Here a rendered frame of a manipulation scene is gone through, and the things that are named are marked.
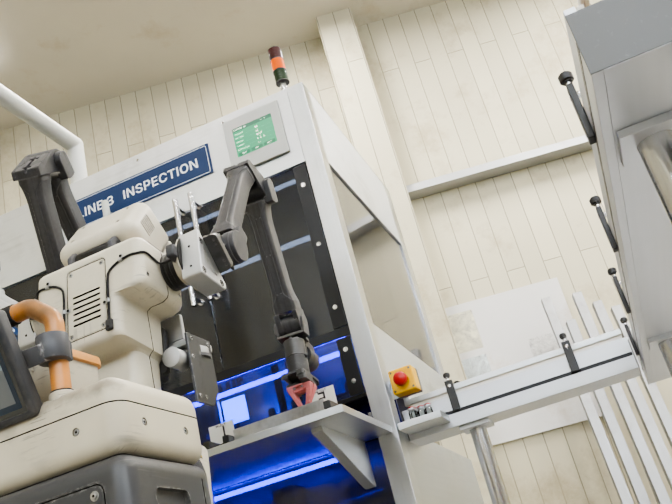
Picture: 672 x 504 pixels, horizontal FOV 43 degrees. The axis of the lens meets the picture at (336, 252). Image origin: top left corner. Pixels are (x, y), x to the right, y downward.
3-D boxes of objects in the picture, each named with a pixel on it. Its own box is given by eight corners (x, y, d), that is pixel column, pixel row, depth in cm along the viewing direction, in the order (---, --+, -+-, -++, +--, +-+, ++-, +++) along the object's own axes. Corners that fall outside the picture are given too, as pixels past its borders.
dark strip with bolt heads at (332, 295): (351, 396, 253) (293, 168, 285) (365, 392, 251) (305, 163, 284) (349, 396, 252) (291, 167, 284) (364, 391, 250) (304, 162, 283)
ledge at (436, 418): (412, 436, 256) (410, 430, 256) (453, 423, 253) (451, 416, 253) (398, 430, 243) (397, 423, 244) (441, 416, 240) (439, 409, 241)
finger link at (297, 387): (325, 415, 219) (319, 381, 224) (314, 406, 213) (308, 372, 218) (302, 423, 221) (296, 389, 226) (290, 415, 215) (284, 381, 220)
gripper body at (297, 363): (320, 386, 224) (315, 361, 227) (304, 373, 215) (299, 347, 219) (298, 394, 225) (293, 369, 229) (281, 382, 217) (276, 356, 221)
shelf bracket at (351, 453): (366, 489, 241) (355, 444, 247) (376, 486, 240) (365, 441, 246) (322, 479, 211) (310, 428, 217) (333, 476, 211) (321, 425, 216)
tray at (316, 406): (290, 456, 249) (287, 444, 251) (371, 429, 243) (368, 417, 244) (235, 443, 220) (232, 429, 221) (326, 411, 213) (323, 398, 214)
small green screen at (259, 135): (234, 175, 292) (223, 125, 300) (290, 151, 286) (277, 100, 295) (232, 174, 291) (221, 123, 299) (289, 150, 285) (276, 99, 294)
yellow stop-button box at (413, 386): (400, 399, 253) (394, 376, 256) (423, 391, 251) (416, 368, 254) (393, 395, 246) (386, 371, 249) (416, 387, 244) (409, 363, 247)
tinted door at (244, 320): (225, 371, 271) (194, 210, 295) (349, 326, 261) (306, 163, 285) (224, 370, 270) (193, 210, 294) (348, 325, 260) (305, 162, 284)
